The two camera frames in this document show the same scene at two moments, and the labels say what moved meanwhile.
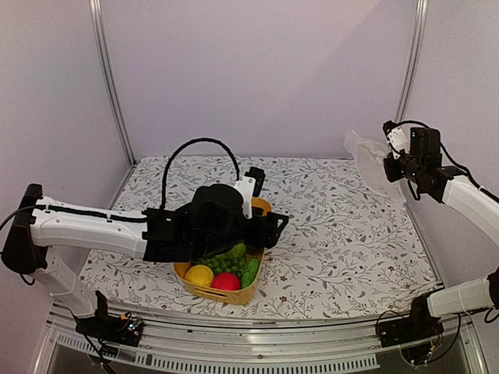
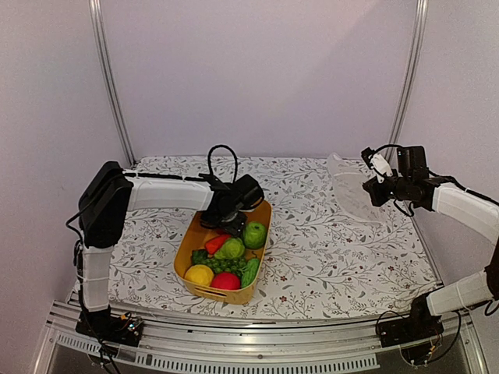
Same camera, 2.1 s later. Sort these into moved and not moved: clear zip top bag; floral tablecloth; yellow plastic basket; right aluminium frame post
Moved: clear zip top bag
Not moved: floral tablecloth; right aluminium frame post; yellow plastic basket
